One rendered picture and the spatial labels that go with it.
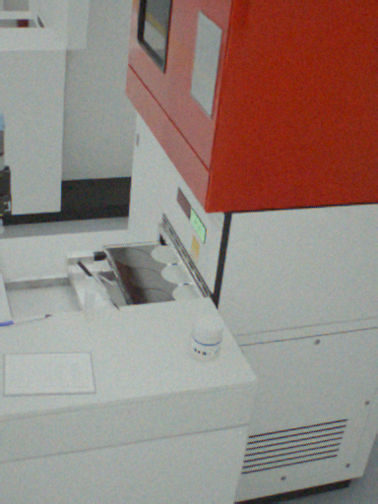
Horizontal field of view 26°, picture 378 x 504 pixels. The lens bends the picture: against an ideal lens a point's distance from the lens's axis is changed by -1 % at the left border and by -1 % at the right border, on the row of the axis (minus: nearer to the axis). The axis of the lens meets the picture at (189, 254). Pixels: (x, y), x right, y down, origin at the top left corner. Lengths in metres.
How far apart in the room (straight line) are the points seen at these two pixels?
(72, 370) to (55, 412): 0.13
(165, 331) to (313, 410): 0.77
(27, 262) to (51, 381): 0.74
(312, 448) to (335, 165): 1.08
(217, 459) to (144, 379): 0.32
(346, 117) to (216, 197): 0.38
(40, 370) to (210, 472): 0.53
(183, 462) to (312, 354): 0.63
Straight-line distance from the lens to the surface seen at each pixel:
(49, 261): 2.56
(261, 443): 2.68
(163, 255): 2.47
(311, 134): 2.06
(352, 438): 2.87
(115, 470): 2.01
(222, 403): 1.96
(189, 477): 2.12
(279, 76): 1.96
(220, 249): 2.12
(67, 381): 1.89
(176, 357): 1.98
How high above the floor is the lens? 2.21
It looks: 32 degrees down
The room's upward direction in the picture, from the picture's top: 7 degrees clockwise
